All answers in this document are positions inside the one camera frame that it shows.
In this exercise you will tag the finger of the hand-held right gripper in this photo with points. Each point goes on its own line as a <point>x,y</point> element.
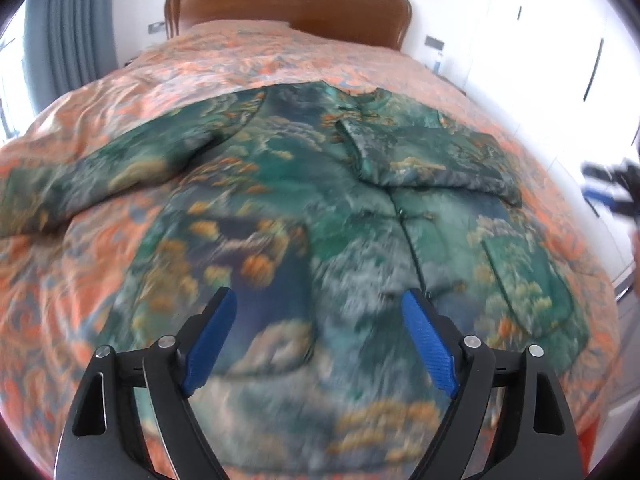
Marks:
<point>600,170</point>
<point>602,195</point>

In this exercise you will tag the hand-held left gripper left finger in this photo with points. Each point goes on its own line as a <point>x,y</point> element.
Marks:
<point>215,330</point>

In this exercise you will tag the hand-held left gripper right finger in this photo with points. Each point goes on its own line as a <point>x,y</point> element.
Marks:
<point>427,340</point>

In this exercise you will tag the green landscape print padded jacket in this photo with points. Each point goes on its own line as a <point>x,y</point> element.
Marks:
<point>350,200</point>

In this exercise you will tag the white wardrobe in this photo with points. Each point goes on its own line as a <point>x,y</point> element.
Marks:
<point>540,60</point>

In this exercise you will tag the orange patterned bedspread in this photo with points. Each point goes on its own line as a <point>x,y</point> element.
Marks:
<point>90,270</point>

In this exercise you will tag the red bed skirt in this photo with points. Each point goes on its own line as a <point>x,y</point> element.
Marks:
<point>589,440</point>

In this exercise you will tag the brown wooden headboard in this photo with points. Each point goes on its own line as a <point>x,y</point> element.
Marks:
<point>350,10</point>

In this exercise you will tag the bright window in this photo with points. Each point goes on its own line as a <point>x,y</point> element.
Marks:
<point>12,90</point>

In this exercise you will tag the blue-grey curtain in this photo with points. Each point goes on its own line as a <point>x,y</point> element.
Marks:
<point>70,25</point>

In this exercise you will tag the small blue and white wall item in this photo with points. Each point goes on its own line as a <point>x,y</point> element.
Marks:
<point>436,64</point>

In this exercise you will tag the grey wall switch panel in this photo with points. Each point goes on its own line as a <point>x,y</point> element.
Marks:
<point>434,42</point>
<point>158,27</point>

